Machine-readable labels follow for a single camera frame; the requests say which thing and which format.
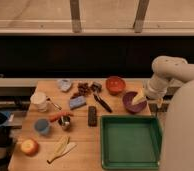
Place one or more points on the black eraser block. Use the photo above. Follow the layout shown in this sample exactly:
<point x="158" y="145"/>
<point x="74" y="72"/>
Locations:
<point x="92" y="116"/>

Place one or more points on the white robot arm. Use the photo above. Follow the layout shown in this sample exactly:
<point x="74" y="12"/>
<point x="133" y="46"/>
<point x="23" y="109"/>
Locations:
<point x="177" y="151"/>

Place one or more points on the small metal cup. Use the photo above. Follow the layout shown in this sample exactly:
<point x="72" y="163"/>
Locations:
<point x="64" y="122"/>

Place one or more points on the blue plastic cup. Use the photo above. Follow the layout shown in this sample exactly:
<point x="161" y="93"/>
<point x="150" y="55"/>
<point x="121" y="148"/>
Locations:
<point x="42" y="126"/>

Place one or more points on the red orange bowl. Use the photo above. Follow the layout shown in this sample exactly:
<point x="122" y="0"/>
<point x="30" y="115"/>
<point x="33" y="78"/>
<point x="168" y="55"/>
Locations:
<point x="115" y="85"/>

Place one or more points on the blue sponge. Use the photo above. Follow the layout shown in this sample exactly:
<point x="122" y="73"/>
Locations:
<point x="77" y="102"/>

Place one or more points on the purple bowl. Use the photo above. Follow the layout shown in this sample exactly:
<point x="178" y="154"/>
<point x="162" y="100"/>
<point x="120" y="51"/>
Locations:
<point x="128" y="103"/>

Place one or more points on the yellow cheese wedge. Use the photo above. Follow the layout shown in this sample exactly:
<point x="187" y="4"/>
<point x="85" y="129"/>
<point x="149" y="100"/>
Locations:
<point x="140" y="97"/>

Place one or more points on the metal spoon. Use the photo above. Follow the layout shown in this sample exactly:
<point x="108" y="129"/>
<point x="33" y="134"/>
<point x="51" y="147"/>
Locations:
<point x="54" y="104"/>

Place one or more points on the white mug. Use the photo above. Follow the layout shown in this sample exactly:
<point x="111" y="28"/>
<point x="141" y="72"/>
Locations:
<point x="39" y="99"/>

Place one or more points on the green plastic tray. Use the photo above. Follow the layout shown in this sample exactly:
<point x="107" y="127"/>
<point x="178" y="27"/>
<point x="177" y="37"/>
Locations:
<point x="130" y="143"/>

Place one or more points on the yellow banana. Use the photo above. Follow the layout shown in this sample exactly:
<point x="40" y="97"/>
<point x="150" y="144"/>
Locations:
<point x="62" y="143"/>

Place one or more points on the red yellow apple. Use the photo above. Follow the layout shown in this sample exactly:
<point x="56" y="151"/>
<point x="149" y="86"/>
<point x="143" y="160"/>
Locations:
<point x="29" y="147"/>

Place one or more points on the black handled tool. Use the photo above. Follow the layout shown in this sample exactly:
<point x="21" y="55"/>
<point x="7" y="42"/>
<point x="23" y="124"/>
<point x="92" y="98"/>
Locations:
<point x="96" y="88"/>

